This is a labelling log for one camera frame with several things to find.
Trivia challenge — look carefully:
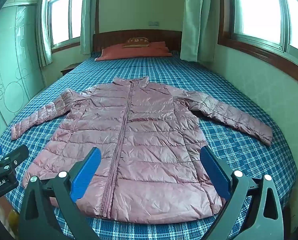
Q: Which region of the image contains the light green curtain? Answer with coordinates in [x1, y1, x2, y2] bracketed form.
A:
[36, 0, 54, 67]
[180, 0, 224, 63]
[79, 0, 100, 55]

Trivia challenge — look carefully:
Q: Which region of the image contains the window with white frame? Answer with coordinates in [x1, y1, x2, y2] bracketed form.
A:
[42, 0, 86, 53]

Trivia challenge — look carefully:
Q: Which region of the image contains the pink quilted puffer jacket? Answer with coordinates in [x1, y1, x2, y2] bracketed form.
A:
[11, 77, 274, 224]

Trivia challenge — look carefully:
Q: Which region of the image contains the window with wooden sill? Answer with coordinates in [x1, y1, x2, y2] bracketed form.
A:
[218, 0, 298, 89]

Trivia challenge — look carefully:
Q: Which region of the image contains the small brown patterned cushion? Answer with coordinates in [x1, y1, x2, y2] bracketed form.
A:
[122, 37, 150, 48]

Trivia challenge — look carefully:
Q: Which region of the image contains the orange red pillow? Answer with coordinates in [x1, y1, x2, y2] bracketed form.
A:
[94, 41, 173, 62]

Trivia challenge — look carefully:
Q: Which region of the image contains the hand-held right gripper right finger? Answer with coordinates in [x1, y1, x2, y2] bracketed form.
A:
[200, 145, 284, 240]

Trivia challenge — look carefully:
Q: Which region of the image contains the bed with blue plaid sheet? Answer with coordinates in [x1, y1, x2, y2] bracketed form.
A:
[0, 50, 298, 240]

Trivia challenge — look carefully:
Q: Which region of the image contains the pale wardrobe with circle pattern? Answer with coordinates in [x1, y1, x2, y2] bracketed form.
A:
[0, 0, 52, 142]

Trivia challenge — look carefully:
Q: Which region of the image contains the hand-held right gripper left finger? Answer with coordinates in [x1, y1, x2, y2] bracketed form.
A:
[19, 147, 102, 240]

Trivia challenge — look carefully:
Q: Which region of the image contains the dark wooden headboard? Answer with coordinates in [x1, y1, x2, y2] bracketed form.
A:
[92, 29, 182, 53]

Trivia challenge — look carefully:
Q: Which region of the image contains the dark wooden nightstand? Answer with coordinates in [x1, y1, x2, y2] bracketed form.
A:
[60, 62, 84, 76]

